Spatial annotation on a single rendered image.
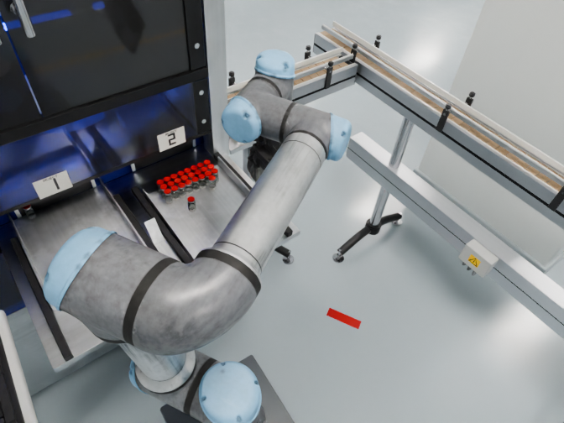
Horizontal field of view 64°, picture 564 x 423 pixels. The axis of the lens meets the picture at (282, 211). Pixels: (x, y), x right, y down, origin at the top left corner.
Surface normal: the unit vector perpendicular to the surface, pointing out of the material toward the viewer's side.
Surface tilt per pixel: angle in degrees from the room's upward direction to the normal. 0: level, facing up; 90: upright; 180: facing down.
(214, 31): 90
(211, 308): 46
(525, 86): 90
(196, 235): 0
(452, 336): 0
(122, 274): 12
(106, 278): 19
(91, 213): 0
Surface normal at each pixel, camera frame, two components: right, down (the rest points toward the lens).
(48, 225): 0.07, -0.66
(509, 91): -0.80, 0.42
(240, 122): -0.41, 0.67
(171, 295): 0.16, -0.50
